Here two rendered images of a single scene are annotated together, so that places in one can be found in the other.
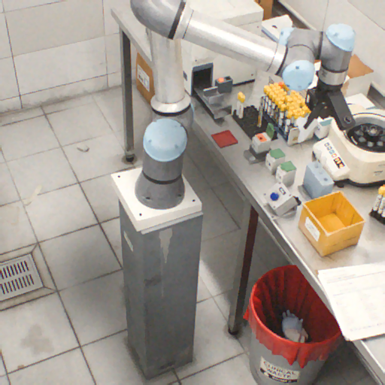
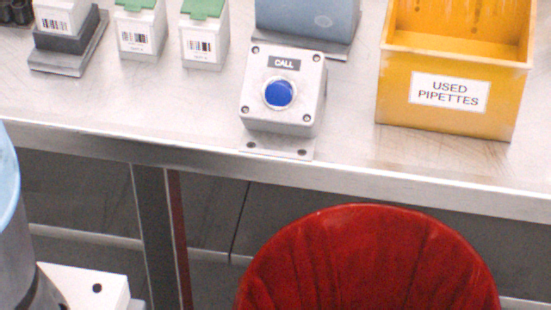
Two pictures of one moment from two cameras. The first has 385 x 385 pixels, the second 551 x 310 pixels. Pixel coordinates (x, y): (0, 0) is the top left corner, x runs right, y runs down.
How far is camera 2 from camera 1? 1.15 m
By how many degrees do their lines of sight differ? 34
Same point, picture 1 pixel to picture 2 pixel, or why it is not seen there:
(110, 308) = not seen: outside the picture
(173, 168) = (23, 240)
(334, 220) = (421, 43)
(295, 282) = (286, 276)
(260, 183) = (164, 102)
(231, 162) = (28, 113)
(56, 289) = not seen: outside the picture
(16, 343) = not seen: outside the picture
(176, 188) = (49, 296)
